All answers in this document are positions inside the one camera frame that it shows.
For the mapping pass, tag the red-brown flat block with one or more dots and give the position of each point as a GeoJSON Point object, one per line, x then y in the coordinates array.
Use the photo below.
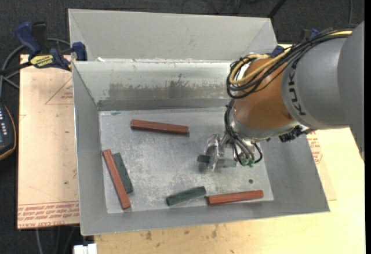
{"type": "Point", "coordinates": [234, 197]}
{"type": "Point", "coordinates": [116, 179]}
{"type": "Point", "coordinates": [159, 127]}

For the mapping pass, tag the dark green block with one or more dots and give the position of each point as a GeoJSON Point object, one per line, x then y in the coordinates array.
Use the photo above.
{"type": "Point", "coordinates": [185, 196]}
{"type": "Point", "coordinates": [123, 173]}
{"type": "Point", "coordinates": [203, 159]}

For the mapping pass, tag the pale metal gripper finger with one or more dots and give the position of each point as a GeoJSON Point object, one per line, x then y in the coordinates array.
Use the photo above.
{"type": "Point", "coordinates": [213, 145]}
{"type": "Point", "coordinates": [214, 166]}

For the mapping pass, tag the grey metal bin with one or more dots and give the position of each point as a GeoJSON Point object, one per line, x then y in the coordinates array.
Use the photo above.
{"type": "Point", "coordinates": [162, 160]}

